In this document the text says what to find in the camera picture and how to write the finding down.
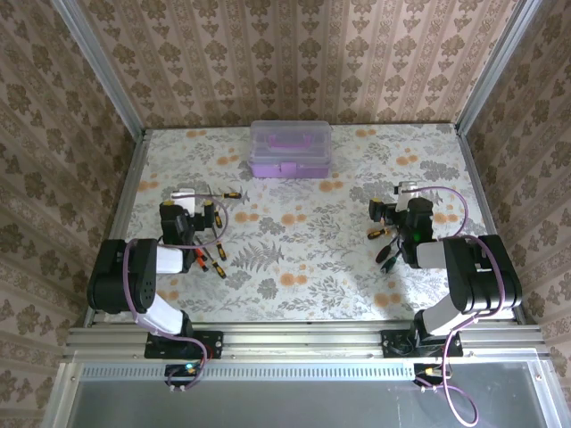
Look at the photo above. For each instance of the purple toolbox with clear lid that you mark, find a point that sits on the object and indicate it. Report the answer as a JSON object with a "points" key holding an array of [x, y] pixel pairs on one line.
{"points": [[290, 169]]}

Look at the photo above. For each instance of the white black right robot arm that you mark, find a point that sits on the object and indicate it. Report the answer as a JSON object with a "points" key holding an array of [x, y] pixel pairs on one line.
{"points": [[482, 276]]}

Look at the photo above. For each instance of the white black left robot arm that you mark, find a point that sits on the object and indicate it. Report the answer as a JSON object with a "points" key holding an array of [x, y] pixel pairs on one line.
{"points": [[147, 285]]}

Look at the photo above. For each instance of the left connector board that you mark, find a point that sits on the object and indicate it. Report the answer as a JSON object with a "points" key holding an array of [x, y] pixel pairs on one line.
{"points": [[183, 371]]}

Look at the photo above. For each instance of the connector board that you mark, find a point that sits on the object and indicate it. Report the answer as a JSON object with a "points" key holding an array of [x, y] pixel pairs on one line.
{"points": [[428, 372], [183, 371]]}

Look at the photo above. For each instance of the right connector board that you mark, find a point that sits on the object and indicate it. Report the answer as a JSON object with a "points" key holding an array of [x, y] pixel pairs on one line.
{"points": [[428, 372]]}

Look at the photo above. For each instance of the grey metal panel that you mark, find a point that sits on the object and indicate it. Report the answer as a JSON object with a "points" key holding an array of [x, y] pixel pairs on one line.
{"points": [[290, 401]]}

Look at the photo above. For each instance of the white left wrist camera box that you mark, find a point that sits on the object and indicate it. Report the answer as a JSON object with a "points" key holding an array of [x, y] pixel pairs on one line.
{"points": [[185, 200]]}

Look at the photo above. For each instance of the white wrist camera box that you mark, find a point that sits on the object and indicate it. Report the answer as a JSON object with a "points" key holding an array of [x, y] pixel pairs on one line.
{"points": [[408, 191], [185, 200]]}

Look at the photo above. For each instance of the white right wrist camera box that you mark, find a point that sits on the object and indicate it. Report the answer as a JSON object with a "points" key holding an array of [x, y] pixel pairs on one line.
{"points": [[408, 191]]}

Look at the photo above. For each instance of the aluminium left side rail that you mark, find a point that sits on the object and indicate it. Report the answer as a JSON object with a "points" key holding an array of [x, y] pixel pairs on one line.
{"points": [[126, 191]]}

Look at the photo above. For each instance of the aluminium right side rail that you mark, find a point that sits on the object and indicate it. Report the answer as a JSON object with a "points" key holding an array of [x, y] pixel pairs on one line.
{"points": [[476, 178]]}

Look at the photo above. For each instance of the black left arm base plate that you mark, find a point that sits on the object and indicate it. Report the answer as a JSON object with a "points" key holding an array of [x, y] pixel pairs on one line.
{"points": [[214, 343]]}

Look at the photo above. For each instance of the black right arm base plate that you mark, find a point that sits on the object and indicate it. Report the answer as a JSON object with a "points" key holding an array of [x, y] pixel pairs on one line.
{"points": [[392, 343]]}

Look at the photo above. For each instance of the aluminium mounting rail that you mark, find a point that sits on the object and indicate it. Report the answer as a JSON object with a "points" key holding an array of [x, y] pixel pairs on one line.
{"points": [[303, 341]]}

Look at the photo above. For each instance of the aluminium right corner post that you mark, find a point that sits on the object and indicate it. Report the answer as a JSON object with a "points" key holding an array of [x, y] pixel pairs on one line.
{"points": [[495, 67]]}

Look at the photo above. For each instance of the aluminium corner post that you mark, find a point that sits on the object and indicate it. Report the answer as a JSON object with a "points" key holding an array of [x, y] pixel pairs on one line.
{"points": [[100, 67], [495, 67]]}

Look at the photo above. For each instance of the aluminium left corner post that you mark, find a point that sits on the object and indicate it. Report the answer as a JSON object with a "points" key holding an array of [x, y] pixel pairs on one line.
{"points": [[100, 67]]}

